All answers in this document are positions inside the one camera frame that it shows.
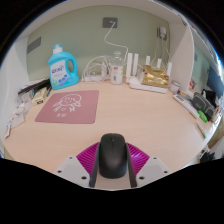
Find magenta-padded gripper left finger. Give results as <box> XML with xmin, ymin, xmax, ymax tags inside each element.
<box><xmin>54</xmin><ymin>142</ymin><xmax>101</xmax><ymax>189</ymax></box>

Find grey wall socket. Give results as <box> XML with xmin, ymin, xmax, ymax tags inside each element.
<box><xmin>102</xmin><ymin>17</ymin><xmax>118</xmax><ymax>29</ymax></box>

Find long white box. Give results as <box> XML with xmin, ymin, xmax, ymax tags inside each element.
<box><xmin>172</xmin><ymin>94</ymin><xmax>200</xmax><ymax>119</ymax></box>

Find white router with antennas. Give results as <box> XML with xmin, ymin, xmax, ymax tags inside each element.
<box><xmin>125</xmin><ymin>52</ymin><xmax>173</xmax><ymax>94</ymax></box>

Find gold foil bag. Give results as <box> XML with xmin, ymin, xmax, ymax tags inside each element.
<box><xmin>141</xmin><ymin>65</ymin><xmax>171</xmax><ymax>89</ymax></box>

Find grey wall plate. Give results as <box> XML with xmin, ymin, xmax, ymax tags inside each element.
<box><xmin>26</xmin><ymin>36</ymin><xmax>42</xmax><ymax>54</ymax></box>

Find dark monitor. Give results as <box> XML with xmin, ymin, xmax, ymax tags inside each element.
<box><xmin>206</xmin><ymin>66</ymin><xmax>224</xmax><ymax>98</ymax></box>

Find blue detergent bottle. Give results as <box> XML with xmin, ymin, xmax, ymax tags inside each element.
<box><xmin>47</xmin><ymin>43</ymin><xmax>80</xmax><ymax>90</ymax></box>

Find black computer mouse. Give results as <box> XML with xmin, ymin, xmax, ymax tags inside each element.
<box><xmin>98</xmin><ymin>133</ymin><xmax>128</xmax><ymax>180</ymax></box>

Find clear plastic bags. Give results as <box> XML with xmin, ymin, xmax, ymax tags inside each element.
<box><xmin>4</xmin><ymin>93</ymin><xmax>34</xmax><ymax>138</ymax></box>

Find small yellow carton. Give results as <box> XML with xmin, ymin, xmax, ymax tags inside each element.
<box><xmin>32</xmin><ymin>87</ymin><xmax>48</xmax><ymax>107</ymax></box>

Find white power strip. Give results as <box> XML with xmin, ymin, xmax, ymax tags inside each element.
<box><xmin>83</xmin><ymin>75</ymin><xmax>108</xmax><ymax>83</ymax></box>

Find white wall adapter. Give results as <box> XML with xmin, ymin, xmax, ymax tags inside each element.
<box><xmin>157</xmin><ymin>25</ymin><xmax>168</xmax><ymax>42</ymax></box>

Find black pouch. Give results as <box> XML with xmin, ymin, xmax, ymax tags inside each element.
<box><xmin>191</xmin><ymin>92</ymin><xmax>216</xmax><ymax>121</ymax></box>

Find white cable bundle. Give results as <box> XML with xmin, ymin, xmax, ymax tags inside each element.
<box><xmin>81</xmin><ymin>54</ymin><xmax>112</xmax><ymax>83</ymax></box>

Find pink mouse pad white drawing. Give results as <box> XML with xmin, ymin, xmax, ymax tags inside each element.
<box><xmin>34</xmin><ymin>89</ymin><xmax>100</xmax><ymax>125</ymax></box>

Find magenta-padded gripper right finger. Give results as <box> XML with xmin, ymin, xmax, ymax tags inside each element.
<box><xmin>125</xmin><ymin>142</ymin><xmax>171</xmax><ymax>189</ymax></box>

